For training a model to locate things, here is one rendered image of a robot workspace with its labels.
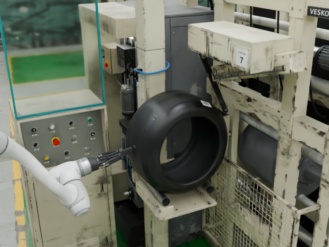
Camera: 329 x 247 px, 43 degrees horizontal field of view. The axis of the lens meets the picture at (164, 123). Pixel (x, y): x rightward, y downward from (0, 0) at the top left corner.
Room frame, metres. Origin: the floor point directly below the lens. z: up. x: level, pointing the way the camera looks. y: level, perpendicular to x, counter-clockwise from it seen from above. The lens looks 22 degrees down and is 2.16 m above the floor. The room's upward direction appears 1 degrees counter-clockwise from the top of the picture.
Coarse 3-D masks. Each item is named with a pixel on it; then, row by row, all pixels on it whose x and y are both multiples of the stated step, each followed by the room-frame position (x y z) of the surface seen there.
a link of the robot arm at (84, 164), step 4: (76, 160) 1.86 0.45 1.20; (80, 160) 1.85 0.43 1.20; (84, 160) 1.85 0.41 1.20; (88, 160) 1.86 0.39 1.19; (80, 164) 1.83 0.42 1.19; (84, 164) 1.83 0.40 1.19; (88, 164) 1.83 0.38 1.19; (80, 168) 1.81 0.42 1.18; (84, 168) 1.82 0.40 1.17; (88, 168) 1.83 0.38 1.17; (84, 172) 1.82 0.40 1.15; (88, 172) 1.83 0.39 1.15
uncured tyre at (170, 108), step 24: (168, 96) 2.10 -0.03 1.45; (192, 96) 2.10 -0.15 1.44; (144, 120) 1.99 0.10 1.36; (168, 120) 1.93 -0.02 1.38; (192, 120) 2.32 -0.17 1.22; (216, 120) 2.07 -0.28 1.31; (144, 144) 1.90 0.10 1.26; (192, 144) 2.30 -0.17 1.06; (216, 144) 2.21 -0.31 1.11; (144, 168) 1.89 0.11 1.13; (168, 168) 2.21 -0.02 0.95; (192, 168) 2.22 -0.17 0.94; (216, 168) 2.07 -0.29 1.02; (168, 192) 1.94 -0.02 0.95
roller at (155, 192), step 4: (140, 176) 2.20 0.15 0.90; (144, 180) 2.14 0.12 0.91; (148, 184) 2.09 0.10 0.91; (152, 188) 2.04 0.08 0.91; (156, 192) 2.00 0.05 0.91; (160, 192) 1.99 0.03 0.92; (156, 196) 1.99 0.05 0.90; (160, 196) 1.95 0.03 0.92; (164, 196) 1.94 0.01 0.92; (160, 200) 1.94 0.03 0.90; (164, 200) 1.91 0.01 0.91; (168, 200) 1.92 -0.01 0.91; (164, 204) 1.91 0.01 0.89
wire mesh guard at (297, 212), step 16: (224, 160) 2.25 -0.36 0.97; (240, 192) 2.09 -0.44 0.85; (272, 192) 1.84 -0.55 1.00; (208, 208) 2.42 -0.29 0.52; (224, 208) 2.24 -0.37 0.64; (272, 208) 1.83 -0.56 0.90; (288, 208) 1.72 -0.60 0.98; (224, 224) 2.22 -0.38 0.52; (256, 224) 1.94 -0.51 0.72; (224, 240) 2.22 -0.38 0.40; (240, 240) 2.06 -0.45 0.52
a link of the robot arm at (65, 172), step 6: (66, 162) 1.84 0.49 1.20; (72, 162) 1.84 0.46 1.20; (54, 168) 1.80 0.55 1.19; (60, 168) 1.79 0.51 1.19; (66, 168) 1.79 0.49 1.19; (72, 168) 1.80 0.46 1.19; (78, 168) 1.81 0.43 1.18; (54, 174) 1.77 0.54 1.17; (60, 174) 1.77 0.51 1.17; (66, 174) 1.77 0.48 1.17; (72, 174) 1.77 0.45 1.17; (78, 174) 1.79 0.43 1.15; (60, 180) 1.75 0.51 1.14; (66, 180) 1.74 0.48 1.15; (72, 180) 1.74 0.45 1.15
